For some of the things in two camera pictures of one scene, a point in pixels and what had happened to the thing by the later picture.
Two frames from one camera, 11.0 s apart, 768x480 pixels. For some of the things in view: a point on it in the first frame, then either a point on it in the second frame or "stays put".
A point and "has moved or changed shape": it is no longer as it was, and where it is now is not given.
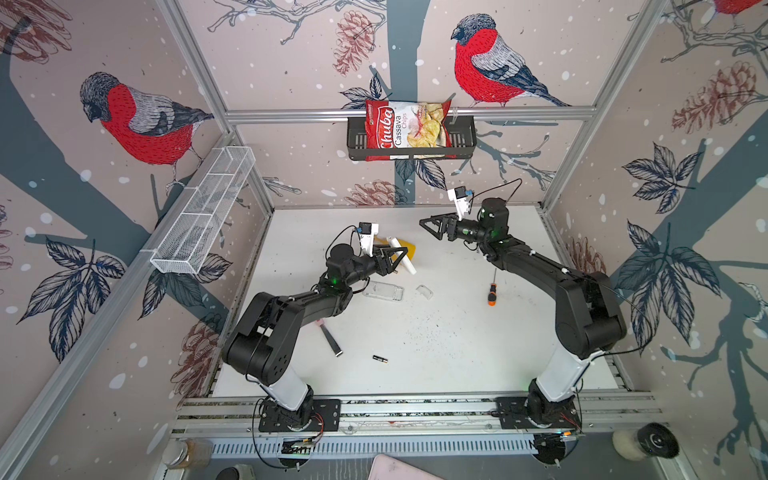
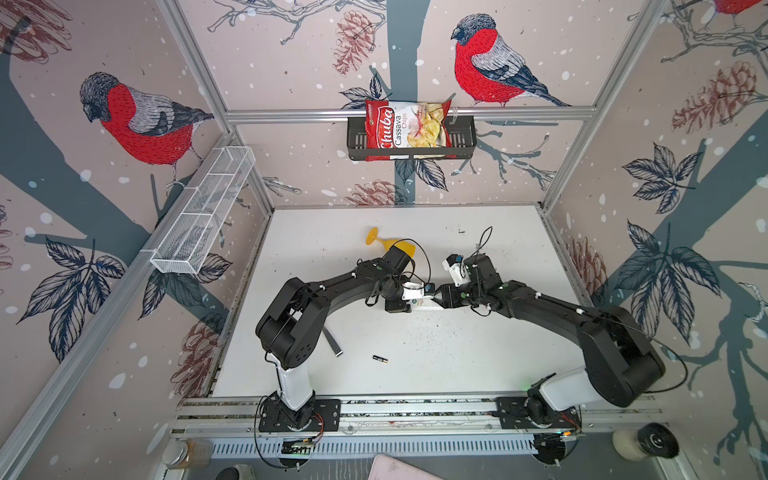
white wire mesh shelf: (186, 241) stays put
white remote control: (394, 243) has moved or changed shape
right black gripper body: (470, 232) -> (463, 295)
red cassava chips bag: (406, 130) stays put
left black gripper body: (361, 269) -> (395, 303)
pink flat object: (384, 467) stays put
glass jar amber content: (187, 453) stays put
